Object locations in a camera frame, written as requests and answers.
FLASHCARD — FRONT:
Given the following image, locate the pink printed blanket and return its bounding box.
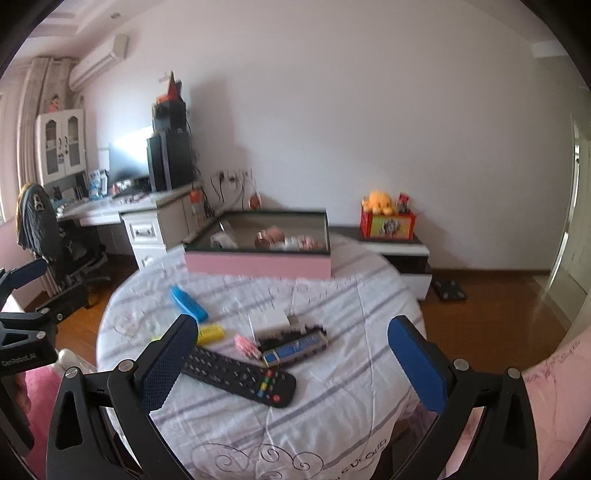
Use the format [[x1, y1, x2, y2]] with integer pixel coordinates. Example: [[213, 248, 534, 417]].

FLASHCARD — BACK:
[[522, 332, 591, 480]]

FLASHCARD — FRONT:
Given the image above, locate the red printed toy box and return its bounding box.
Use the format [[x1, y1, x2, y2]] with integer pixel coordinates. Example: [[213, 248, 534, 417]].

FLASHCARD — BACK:
[[360, 210, 416, 241]]

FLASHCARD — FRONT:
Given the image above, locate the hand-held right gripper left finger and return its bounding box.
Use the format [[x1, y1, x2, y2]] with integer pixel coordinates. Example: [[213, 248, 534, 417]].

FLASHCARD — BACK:
[[46, 314, 199, 480]]

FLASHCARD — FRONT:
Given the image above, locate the black office chair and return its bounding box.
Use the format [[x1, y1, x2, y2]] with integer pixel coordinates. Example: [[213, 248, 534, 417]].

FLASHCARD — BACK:
[[46, 217, 112, 296]]

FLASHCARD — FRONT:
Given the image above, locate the red gift box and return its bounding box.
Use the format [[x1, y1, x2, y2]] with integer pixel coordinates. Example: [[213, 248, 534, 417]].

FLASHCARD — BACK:
[[157, 70, 183, 104]]

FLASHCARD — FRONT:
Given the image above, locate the black printed jacket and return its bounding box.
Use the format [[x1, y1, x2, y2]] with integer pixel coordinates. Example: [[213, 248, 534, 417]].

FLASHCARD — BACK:
[[16, 184, 61, 259]]

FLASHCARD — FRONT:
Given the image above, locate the white door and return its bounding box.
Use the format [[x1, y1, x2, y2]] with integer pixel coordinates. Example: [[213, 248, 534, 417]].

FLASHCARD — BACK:
[[549, 111, 591, 296]]

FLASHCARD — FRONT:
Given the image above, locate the black speaker box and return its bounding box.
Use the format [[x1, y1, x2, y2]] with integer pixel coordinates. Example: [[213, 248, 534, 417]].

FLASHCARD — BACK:
[[151, 99, 188, 134]]

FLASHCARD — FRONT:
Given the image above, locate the black remote control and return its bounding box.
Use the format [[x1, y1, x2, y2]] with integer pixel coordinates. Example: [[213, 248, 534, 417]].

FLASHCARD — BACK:
[[181, 345, 297, 409]]

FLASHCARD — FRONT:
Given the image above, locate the pink storage box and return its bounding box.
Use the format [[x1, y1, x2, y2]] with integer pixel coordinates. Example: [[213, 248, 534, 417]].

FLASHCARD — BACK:
[[183, 210, 333, 279]]

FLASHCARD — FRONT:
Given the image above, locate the white desk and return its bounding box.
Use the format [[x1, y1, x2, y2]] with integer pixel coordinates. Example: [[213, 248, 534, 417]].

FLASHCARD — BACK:
[[58, 182, 208, 273]]

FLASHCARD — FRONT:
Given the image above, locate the pink bedding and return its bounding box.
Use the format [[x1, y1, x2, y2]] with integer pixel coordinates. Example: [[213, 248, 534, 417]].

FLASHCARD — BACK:
[[21, 364, 63, 416]]

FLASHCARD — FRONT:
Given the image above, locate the black computer monitor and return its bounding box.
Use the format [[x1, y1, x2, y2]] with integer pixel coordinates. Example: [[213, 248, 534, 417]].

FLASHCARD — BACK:
[[108, 126, 153, 183]]

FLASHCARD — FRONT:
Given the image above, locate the white charger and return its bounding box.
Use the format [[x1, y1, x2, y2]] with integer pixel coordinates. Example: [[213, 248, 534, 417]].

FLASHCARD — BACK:
[[248, 310, 302, 337]]

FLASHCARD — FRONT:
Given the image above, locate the black white low cabinet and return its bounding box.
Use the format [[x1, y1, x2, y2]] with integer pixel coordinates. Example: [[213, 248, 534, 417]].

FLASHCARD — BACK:
[[328, 226, 435, 301]]

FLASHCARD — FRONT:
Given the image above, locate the blue yellow small box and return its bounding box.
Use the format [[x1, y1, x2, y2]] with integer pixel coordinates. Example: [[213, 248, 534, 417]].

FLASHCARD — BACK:
[[262, 332, 329, 367]]

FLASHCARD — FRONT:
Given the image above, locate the white bed frame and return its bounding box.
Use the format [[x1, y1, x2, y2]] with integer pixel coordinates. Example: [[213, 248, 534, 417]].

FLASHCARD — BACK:
[[54, 348, 89, 376]]

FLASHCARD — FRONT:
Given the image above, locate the black computer tower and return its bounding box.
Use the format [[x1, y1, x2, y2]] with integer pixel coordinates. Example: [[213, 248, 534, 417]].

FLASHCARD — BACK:
[[147, 131, 195, 192]]

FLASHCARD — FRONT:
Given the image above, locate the blue plastic case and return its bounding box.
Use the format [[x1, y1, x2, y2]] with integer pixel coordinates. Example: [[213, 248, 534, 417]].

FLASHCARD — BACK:
[[169, 285, 210, 322]]

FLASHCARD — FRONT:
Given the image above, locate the beige curtain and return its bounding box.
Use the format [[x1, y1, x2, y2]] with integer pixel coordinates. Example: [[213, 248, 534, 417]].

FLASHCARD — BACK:
[[0, 55, 77, 296]]

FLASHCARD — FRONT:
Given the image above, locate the yellow highlighter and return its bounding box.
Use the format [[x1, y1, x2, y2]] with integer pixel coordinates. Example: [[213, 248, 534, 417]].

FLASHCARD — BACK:
[[151, 323, 227, 347]]

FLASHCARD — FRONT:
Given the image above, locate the black floor scale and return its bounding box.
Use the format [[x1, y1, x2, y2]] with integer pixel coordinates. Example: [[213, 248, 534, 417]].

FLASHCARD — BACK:
[[433, 279, 468, 303]]

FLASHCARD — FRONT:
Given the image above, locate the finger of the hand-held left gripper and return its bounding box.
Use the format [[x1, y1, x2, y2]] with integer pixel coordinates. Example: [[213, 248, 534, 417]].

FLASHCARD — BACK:
[[34, 284, 90, 320], [0, 257, 49, 298]]

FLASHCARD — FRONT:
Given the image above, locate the white glass-door cabinet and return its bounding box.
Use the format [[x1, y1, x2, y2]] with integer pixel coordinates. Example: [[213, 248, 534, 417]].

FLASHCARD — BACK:
[[36, 108, 88, 185]]

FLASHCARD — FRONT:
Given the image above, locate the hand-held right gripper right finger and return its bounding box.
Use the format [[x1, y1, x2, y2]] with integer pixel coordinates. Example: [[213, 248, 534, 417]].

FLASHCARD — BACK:
[[387, 315, 541, 480]]

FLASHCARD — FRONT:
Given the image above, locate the pink block toy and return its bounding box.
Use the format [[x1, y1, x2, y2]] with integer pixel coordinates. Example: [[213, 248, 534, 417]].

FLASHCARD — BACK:
[[235, 333, 262, 360]]

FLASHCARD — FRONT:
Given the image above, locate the orange octopus plush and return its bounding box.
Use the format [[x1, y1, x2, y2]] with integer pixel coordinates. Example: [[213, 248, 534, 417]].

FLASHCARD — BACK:
[[361, 191, 395, 214]]

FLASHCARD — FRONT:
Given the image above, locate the white air conditioner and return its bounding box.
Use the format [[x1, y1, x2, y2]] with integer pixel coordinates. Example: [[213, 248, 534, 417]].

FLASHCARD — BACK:
[[69, 34, 129, 90]]

